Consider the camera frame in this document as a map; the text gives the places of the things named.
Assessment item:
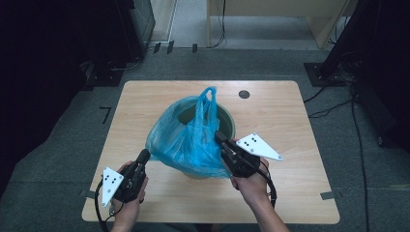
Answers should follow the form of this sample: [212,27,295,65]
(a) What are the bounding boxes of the black stand base plate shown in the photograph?
[304,62,348,87]

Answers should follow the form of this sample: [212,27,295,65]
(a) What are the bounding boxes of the black slanted stand post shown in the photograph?
[320,0,383,78]

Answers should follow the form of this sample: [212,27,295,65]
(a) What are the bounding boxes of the black hanging cable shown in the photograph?
[208,0,227,49]

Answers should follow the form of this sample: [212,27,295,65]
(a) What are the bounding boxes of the hand-held gripper cable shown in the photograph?
[94,178,125,232]
[257,160,278,209]

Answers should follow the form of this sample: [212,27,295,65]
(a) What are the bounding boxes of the light wooden desk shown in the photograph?
[206,0,359,49]

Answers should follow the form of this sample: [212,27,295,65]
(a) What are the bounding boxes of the person's left hand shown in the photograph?
[112,178,150,223]

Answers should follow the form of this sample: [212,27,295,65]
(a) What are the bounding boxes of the dark floor base plate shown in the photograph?
[80,60,125,89]

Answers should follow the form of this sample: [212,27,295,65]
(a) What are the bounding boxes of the blue plastic bag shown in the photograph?
[144,86,233,180]

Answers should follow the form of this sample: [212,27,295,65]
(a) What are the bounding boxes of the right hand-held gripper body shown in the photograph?
[221,132,283,178]

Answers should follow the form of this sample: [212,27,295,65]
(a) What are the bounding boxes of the right hand-held gripper cable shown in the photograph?
[257,160,278,209]

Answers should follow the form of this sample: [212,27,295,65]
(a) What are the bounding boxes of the grey tape piece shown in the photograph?
[79,188,98,199]
[320,190,343,201]

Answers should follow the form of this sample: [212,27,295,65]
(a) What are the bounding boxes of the left hand-held gripper cable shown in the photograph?
[94,178,125,232]

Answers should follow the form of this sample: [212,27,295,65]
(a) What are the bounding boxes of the person's right hand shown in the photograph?
[230,158,270,207]

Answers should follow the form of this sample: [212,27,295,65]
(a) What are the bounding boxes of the long black floor cable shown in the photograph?
[349,82,370,232]

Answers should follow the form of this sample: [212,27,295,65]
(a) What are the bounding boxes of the person's dark pants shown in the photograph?
[134,222,259,232]

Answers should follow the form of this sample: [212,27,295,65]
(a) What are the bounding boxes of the green plastic bin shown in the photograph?
[176,101,237,181]

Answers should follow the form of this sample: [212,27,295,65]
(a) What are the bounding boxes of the dark glass cabinet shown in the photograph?
[115,0,157,63]

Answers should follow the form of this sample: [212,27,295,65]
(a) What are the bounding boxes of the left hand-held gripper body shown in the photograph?
[102,158,148,208]

